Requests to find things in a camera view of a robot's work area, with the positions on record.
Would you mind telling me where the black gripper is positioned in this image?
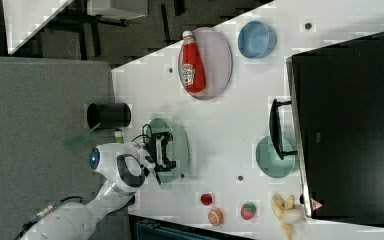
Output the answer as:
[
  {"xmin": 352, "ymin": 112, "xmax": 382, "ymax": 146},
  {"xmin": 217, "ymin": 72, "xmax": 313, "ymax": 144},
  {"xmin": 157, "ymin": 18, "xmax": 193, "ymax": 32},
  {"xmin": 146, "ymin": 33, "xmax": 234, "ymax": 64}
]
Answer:
[{"xmin": 146, "ymin": 132, "xmax": 176, "ymax": 172}]

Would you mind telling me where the green plastic strainer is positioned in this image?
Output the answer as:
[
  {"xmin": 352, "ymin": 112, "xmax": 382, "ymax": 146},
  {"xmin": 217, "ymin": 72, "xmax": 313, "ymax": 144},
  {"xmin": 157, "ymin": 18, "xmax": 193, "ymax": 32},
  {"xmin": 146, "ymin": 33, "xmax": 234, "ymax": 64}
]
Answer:
[{"xmin": 145, "ymin": 118, "xmax": 190, "ymax": 186}]

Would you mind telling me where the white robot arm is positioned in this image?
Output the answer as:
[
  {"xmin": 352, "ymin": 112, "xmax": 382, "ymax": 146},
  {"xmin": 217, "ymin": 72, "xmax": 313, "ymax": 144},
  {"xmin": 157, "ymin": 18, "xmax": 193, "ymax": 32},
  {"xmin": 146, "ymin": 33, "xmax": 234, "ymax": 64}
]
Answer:
[{"xmin": 19, "ymin": 131, "xmax": 176, "ymax": 240}]

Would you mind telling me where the black cylindrical cup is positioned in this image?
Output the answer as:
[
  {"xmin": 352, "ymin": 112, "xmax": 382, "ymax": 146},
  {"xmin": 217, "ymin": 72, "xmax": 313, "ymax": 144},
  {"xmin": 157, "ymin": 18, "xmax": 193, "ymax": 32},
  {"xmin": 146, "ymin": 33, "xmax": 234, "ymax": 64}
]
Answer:
[{"xmin": 86, "ymin": 103, "xmax": 131, "ymax": 129}]

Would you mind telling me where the small red fruit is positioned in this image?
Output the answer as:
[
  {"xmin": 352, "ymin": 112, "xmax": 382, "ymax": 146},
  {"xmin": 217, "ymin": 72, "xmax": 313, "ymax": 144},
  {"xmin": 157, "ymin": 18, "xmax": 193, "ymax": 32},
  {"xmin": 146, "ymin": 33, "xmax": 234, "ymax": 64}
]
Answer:
[{"xmin": 200, "ymin": 193, "xmax": 213, "ymax": 206}]

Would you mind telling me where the red ketchup bottle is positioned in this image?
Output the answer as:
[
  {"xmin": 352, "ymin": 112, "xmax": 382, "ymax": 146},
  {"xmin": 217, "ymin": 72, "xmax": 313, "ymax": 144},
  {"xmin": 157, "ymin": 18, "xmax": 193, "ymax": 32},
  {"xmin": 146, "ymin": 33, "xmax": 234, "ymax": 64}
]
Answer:
[{"xmin": 180, "ymin": 31, "xmax": 206, "ymax": 93}]

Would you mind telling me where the orange slice toy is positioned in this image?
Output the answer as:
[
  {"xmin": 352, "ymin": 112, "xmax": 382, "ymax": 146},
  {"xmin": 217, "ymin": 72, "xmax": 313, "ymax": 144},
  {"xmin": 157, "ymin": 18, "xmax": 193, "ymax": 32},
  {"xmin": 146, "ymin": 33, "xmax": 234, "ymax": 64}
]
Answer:
[{"xmin": 208, "ymin": 208, "xmax": 224, "ymax": 226}]

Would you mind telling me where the grey round plate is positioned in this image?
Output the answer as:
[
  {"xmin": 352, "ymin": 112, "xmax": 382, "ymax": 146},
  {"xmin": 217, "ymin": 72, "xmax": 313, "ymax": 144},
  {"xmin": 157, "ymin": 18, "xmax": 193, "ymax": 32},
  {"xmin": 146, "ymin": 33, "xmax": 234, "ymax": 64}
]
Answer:
[{"xmin": 178, "ymin": 28, "xmax": 233, "ymax": 100}]

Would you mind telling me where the green mug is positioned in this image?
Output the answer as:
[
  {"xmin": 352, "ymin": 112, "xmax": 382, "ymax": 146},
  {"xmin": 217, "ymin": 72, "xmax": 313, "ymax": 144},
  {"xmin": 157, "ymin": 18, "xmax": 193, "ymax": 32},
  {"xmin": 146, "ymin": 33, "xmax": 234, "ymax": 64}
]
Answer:
[{"xmin": 255, "ymin": 136, "xmax": 296, "ymax": 178}]

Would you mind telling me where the strawberry toy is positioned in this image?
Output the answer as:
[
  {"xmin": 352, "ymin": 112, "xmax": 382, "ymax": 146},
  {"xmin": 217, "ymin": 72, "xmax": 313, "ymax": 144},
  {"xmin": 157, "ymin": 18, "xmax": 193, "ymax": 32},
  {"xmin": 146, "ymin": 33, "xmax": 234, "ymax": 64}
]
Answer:
[{"xmin": 240, "ymin": 202, "xmax": 257, "ymax": 220}]

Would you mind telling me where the blue bowl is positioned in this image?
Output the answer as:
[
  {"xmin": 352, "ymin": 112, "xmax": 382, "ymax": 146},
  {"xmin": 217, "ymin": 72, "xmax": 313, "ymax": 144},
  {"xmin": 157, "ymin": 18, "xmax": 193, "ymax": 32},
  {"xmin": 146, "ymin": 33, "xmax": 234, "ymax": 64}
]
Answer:
[{"xmin": 238, "ymin": 21, "xmax": 277, "ymax": 59}]

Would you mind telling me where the peeled banana toy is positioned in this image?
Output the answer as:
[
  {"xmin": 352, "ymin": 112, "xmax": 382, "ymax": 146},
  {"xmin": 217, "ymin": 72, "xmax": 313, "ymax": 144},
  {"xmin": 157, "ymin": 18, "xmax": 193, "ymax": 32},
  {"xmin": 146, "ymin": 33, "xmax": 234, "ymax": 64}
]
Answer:
[{"xmin": 271, "ymin": 194, "xmax": 306, "ymax": 240}]

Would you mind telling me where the black toaster oven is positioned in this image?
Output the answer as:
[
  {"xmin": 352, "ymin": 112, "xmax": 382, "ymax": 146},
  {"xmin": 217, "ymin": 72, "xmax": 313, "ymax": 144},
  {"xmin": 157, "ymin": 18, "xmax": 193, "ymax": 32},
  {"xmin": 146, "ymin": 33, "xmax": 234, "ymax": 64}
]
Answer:
[{"xmin": 269, "ymin": 31, "xmax": 384, "ymax": 227}]

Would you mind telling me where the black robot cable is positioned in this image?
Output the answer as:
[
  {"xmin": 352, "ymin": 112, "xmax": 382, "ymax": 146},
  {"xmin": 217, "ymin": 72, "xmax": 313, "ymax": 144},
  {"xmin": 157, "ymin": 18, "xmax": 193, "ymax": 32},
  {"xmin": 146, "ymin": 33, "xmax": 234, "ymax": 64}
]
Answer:
[{"xmin": 131, "ymin": 123, "xmax": 154, "ymax": 144}]

